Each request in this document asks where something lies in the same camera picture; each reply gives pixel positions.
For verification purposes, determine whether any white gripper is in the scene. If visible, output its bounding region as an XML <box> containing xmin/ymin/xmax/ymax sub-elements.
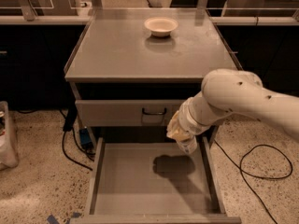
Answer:
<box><xmin>166</xmin><ymin>98</ymin><xmax>211</xmax><ymax>141</ymax></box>

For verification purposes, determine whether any clear plastic water bottle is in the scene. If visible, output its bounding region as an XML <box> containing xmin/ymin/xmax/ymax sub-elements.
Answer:
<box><xmin>177</xmin><ymin>136</ymin><xmax>198</xmax><ymax>155</ymax></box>

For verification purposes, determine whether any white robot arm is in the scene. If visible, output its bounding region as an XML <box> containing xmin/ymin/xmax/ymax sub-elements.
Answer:
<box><xmin>167</xmin><ymin>69</ymin><xmax>299</xmax><ymax>141</ymax></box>

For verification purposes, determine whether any closed grey upper drawer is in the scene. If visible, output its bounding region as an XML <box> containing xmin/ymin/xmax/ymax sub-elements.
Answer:
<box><xmin>76</xmin><ymin>100</ymin><xmax>183</xmax><ymax>127</ymax></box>

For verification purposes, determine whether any open grey middle drawer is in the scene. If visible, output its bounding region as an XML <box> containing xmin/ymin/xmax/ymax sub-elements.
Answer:
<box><xmin>70</xmin><ymin>139</ymin><xmax>241</xmax><ymax>224</ymax></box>

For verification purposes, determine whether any grey drawer cabinet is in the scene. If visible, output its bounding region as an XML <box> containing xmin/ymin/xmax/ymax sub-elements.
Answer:
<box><xmin>65</xmin><ymin>8</ymin><xmax>235</xmax><ymax>143</ymax></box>

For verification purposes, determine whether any blue power adapter box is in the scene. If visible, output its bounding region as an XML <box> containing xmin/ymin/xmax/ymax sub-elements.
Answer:
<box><xmin>78</xmin><ymin>128</ymin><xmax>93</xmax><ymax>147</ymax></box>

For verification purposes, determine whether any white paper bowl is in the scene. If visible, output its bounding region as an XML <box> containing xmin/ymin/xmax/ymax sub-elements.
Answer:
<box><xmin>144</xmin><ymin>17</ymin><xmax>178</xmax><ymax>37</ymax></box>

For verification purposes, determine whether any blue tape on floor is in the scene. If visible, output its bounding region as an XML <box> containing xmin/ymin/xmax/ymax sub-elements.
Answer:
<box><xmin>46</xmin><ymin>212</ymin><xmax>81</xmax><ymax>224</ymax></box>

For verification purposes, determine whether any clear plastic bin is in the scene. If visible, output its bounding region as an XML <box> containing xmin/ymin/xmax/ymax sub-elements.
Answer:
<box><xmin>0</xmin><ymin>101</ymin><xmax>19</xmax><ymax>170</ymax></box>

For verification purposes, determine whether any black drawer handle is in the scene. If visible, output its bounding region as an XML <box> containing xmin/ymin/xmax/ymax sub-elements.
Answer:
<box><xmin>141</xmin><ymin>108</ymin><xmax>167</xmax><ymax>116</ymax></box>

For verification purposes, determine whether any black floor cable right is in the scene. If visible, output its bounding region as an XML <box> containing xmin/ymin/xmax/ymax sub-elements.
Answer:
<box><xmin>214</xmin><ymin>139</ymin><xmax>294</xmax><ymax>224</ymax></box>

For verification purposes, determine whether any black cable left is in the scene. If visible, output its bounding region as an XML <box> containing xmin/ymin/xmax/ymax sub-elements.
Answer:
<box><xmin>59</xmin><ymin>108</ymin><xmax>96</xmax><ymax>172</ymax></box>

